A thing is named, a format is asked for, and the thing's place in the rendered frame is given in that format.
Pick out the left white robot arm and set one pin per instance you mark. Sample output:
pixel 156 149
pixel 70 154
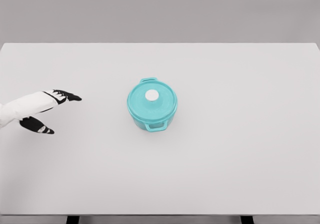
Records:
pixel 4 115

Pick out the teal pot lid white knob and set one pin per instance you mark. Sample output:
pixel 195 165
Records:
pixel 152 100

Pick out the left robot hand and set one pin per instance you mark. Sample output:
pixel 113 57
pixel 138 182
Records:
pixel 35 103

